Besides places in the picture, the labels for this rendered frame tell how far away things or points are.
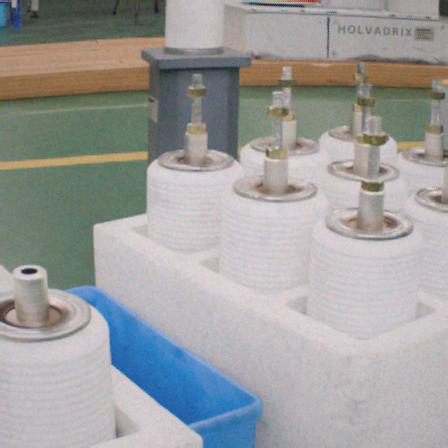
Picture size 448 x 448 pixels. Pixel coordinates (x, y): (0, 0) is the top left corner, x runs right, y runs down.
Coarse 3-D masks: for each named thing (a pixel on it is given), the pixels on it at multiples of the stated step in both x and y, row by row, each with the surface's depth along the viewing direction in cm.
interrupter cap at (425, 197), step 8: (416, 192) 78; (424, 192) 79; (432, 192) 79; (440, 192) 79; (416, 200) 76; (424, 200) 76; (432, 200) 76; (440, 200) 77; (432, 208) 74; (440, 208) 74
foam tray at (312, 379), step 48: (96, 240) 91; (144, 240) 87; (144, 288) 85; (192, 288) 78; (240, 288) 76; (192, 336) 79; (240, 336) 73; (288, 336) 68; (336, 336) 66; (384, 336) 66; (432, 336) 67; (240, 384) 75; (288, 384) 69; (336, 384) 65; (384, 384) 64; (432, 384) 69; (288, 432) 70; (336, 432) 66; (384, 432) 66; (432, 432) 71
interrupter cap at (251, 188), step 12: (240, 180) 80; (252, 180) 80; (288, 180) 81; (300, 180) 81; (240, 192) 77; (252, 192) 77; (264, 192) 78; (288, 192) 78; (300, 192) 77; (312, 192) 77
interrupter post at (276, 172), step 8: (264, 160) 78; (272, 160) 77; (280, 160) 77; (288, 160) 78; (264, 168) 78; (272, 168) 77; (280, 168) 77; (288, 168) 78; (264, 176) 78; (272, 176) 77; (280, 176) 77; (288, 176) 78; (264, 184) 78; (272, 184) 78; (280, 184) 78; (272, 192) 78; (280, 192) 78
